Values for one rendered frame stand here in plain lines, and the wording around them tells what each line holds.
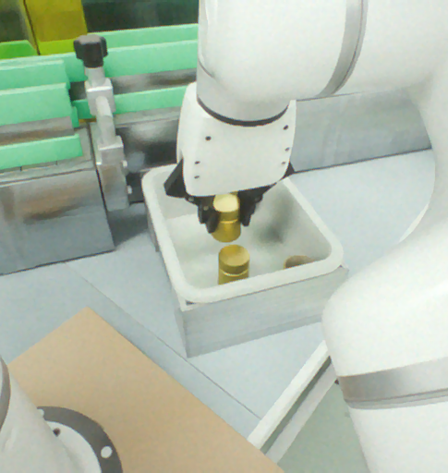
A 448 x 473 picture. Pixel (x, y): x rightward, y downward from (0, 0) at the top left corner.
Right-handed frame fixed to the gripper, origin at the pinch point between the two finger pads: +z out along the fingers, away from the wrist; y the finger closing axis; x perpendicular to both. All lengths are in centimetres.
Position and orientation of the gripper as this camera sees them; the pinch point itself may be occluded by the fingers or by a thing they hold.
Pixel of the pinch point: (226, 209)
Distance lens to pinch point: 45.0
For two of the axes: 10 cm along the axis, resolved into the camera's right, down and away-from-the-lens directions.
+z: -0.8, 5.5, 8.3
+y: -9.6, 1.9, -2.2
